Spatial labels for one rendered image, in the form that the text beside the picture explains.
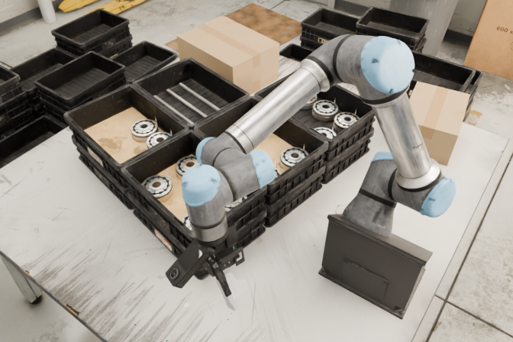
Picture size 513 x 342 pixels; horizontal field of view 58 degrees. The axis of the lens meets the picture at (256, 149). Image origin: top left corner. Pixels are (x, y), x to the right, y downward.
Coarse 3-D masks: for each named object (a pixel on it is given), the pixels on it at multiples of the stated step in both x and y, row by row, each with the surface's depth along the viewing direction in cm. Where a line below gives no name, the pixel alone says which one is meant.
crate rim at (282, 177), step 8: (240, 104) 179; (224, 112) 175; (208, 120) 172; (288, 120) 172; (304, 128) 168; (312, 136) 165; (312, 152) 158; (320, 152) 160; (304, 160) 155; (312, 160) 159; (296, 168) 153; (280, 176) 150; (288, 176) 152; (272, 184) 147
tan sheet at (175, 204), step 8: (168, 168) 167; (168, 176) 164; (176, 176) 164; (176, 184) 161; (176, 192) 158; (168, 200) 156; (176, 200) 156; (168, 208) 153; (176, 208) 153; (184, 208) 153; (176, 216) 151
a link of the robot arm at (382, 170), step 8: (384, 152) 135; (376, 160) 136; (384, 160) 134; (392, 160) 133; (376, 168) 135; (384, 168) 133; (392, 168) 131; (368, 176) 137; (376, 176) 134; (384, 176) 132; (392, 176) 130; (368, 184) 136; (376, 184) 134; (384, 184) 132; (376, 192) 134; (384, 192) 133; (392, 200) 134
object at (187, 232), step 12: (192, 132) 166; (168, 144) 162; (144, 156) 157; (132, 180) 149; (144, 192) 145; (264, 192) 146; (156, 204) 141; (240, 204) 141; (252, 204) 144; (168, 216) 138; (228, 216) 138; (180, 228) 135; (192, 240) 133
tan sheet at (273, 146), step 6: (270, 138) 179; (276, 138) 179; (264, 144) 176; (270, 144) 176; (276, 144) 176; (282, 144) 176; (288, 144) 176; (252, 150) 174; (264, 150) 174; (270, 150) 174; (276, 150) 174; (282, 150) 174; (270, 156) 171; (276, 156) 171; (276, 162) 169; (282, 168) 167
